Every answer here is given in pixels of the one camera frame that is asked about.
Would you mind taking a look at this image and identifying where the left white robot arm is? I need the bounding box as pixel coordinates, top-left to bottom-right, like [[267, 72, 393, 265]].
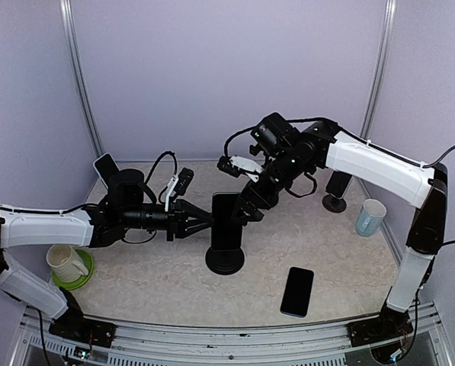
[[0, 169, 213, 339]]

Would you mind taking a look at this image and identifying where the light blue mug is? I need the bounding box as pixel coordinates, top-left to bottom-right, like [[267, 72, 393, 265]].
[[355, 198, 387, 237]]

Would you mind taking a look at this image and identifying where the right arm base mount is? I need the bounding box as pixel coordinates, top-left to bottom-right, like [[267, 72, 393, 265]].
[[347, 303, 414, 347]]

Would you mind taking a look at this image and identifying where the black smartphone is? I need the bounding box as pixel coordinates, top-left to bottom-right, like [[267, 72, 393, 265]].
[[211, 192, 243, 251], [93, 152, 120, 188], [280, 267, 314, 318], [325, 171, 353, 199]]

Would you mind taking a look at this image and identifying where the green saucer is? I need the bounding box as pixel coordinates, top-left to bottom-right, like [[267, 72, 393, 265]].
[[51, 249, 95, 291]]

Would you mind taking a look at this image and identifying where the front aluminium rail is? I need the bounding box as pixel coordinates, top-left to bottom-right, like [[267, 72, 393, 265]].
[[9, 303, 453, 366]]

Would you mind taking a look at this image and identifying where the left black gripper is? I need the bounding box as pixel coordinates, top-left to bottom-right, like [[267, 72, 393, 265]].
[[120, 197, 214, 242]]

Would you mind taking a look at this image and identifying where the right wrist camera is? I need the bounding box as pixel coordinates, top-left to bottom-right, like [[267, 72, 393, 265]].
[[217, 156, 263, 182]]

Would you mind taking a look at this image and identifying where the folding plate phone stand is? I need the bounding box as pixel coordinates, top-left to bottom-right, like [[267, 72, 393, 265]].
[[322, 194, 347, 214]]

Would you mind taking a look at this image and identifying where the aluminium frame post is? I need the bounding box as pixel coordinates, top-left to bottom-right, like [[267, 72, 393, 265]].
[[360, 0, 398, 140], [59, 0, 104, 157]]

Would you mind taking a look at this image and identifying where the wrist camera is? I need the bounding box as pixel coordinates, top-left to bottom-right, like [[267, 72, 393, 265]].
[[164, 168, 194, 212], [217, 156, 263, 182]]

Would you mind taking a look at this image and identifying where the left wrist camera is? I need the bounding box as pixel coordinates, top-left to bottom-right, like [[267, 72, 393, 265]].
[[164, 168, 194, 212]]

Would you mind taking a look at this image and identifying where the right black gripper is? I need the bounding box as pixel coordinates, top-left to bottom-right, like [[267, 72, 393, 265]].
[[232, 146, 312, 220]]

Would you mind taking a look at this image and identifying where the cream ribbed mug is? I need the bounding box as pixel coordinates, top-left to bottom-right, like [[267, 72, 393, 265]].
[[46, 245, 89, 283]]

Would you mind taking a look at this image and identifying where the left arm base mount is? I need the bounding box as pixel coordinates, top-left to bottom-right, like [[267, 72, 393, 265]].
[[49, 287, 117, 348]]

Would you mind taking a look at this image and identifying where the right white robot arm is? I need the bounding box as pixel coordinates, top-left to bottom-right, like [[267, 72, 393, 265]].
[[217, 112, 447, 339]]

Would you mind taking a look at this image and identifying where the left aluminium frame post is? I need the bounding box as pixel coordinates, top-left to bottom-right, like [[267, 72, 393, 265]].
[[59, 0, 104, 157]]

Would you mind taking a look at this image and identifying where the black pole phone stand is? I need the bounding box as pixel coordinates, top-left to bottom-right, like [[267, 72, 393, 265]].
[[205, 248, 245, 275], [249, 143, 269, 169]]

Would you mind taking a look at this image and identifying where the right aluminium frame post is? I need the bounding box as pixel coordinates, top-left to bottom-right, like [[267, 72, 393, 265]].
[[360, 0, 398, 140]]

